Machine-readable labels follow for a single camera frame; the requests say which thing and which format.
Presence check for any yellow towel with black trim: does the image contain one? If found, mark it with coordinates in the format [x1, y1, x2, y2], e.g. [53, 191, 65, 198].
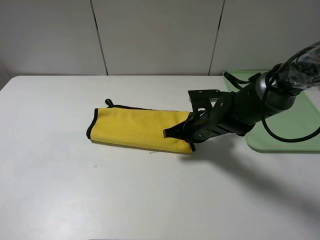
[86, 98, 196, 154]

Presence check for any light green tray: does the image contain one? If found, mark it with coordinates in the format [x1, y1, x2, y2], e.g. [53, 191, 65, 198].
[221, 69, 320, 153]

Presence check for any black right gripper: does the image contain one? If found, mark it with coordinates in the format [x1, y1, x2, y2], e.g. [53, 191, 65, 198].
[163, 111, 225, 143]

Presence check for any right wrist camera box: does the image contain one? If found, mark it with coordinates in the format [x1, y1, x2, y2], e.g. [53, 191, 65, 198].
[188, 89, 223, 112]

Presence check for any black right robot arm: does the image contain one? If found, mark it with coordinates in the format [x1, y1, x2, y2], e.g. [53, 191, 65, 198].
[163, 64, 320, 144]

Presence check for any black right camera cable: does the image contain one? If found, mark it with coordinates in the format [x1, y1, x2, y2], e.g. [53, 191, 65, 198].
[223, 42, 320, 144]

